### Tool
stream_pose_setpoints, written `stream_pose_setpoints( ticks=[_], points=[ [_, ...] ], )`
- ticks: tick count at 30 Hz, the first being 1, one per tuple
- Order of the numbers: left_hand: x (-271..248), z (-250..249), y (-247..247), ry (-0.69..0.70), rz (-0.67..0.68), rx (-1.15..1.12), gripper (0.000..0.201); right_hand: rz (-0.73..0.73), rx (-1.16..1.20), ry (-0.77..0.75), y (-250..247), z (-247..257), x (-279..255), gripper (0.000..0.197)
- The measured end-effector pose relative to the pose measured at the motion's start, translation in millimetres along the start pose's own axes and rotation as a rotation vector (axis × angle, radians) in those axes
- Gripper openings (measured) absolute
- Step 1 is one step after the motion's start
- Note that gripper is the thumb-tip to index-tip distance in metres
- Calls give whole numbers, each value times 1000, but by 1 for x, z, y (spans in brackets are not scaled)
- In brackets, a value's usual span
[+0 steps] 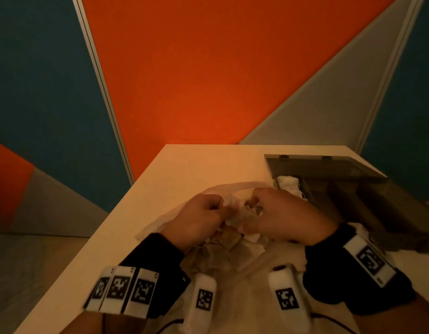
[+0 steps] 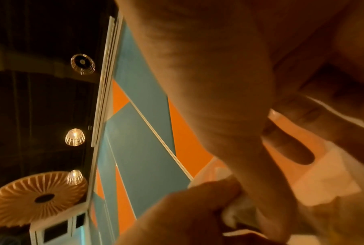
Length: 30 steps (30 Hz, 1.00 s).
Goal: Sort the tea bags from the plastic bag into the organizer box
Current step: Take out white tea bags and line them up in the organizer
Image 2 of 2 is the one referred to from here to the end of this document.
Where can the person's left hand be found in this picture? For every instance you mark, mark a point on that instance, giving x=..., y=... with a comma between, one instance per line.
x=182, y=215

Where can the person's right hand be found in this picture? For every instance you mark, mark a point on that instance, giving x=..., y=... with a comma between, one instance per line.
x=215, y=71

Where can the white square tea bag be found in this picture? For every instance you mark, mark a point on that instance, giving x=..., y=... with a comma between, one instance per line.
x=321, y=181

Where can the blue pleated ceiling lamp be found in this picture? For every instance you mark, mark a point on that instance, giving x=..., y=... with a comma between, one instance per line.
x=3, y=238

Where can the clear plastic bag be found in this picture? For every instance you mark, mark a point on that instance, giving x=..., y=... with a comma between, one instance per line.
x=206, y=173

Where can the orange pleated ceiling lamp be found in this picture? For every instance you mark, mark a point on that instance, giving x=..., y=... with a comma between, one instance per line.
x=18, y=205

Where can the white window frame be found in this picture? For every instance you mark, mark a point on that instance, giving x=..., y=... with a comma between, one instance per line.
x=36, y=229

